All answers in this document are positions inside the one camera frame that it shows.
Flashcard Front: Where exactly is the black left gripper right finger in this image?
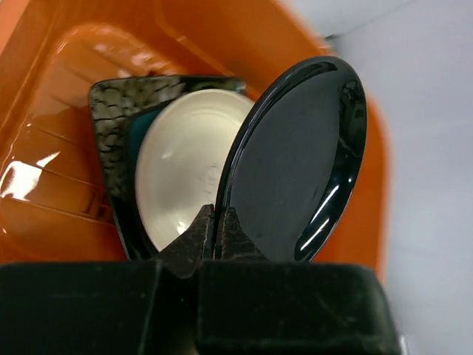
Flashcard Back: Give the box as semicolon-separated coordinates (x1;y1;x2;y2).
195;209;401;354

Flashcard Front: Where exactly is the cream round plate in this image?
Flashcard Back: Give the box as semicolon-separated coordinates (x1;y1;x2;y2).
135;89;253;251

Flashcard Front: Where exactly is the orange plastic bin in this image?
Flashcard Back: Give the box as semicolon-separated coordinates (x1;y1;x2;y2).
0;0;392;285

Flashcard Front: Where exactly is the teal square plate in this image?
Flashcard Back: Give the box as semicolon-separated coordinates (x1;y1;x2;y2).
126;108;159;178

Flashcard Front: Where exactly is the black floral square plate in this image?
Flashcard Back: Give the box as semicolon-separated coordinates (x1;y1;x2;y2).
89;75;246;260

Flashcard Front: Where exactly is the black round plate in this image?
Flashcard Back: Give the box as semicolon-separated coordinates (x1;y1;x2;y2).
216;56;368;262

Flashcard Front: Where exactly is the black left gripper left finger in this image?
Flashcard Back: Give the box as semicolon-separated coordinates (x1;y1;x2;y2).
1;205;214;354

